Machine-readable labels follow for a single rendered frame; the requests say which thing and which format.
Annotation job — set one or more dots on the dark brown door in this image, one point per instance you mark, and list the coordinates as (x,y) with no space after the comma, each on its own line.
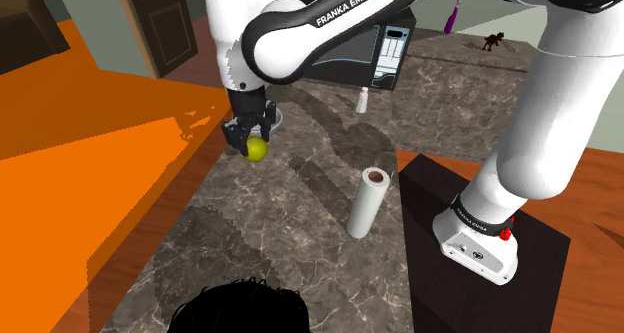
(161,25)

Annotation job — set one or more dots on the black microwave oven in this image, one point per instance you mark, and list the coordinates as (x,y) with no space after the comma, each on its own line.
(358,54)

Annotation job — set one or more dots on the white salt shaker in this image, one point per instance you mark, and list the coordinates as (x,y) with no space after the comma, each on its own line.
(362,102)

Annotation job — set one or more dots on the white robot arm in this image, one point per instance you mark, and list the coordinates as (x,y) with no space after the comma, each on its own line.
(560,103)

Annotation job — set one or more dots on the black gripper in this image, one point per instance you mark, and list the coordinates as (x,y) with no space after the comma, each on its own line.
(247,105)

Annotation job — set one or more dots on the black bushy object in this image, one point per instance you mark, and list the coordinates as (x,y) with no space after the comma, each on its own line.
(244,310)

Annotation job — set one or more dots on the grey plate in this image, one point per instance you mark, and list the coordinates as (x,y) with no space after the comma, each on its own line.
(278,119)

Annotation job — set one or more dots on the yellow-green apple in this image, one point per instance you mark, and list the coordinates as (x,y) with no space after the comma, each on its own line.
(257,150)

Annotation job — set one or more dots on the dark robot stand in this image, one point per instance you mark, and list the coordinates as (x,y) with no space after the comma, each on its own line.
(487,307)

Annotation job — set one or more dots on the dark brown cabinet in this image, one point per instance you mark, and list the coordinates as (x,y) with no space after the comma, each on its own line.
(24,30)

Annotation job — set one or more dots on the purple bottle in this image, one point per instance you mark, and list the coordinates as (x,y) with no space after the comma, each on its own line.
(451,20)

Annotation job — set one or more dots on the white paper towel roll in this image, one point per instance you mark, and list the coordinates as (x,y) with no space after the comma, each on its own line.
(366,205)

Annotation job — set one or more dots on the brown animal figure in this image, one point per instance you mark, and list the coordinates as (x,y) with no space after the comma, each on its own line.
(491,41)

